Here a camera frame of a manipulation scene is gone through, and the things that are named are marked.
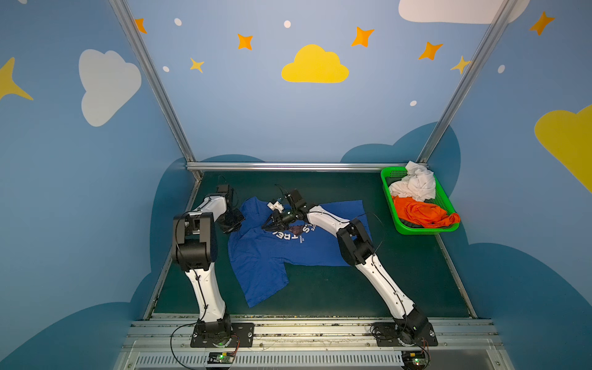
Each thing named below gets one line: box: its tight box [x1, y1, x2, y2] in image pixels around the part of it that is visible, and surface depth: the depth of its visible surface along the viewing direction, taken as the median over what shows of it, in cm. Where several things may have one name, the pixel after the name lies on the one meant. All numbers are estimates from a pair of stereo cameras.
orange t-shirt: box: [392, 195, 461, 229], surface depth 98 cm
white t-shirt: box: [389, 161, 436, 202], surface depth 107 cm
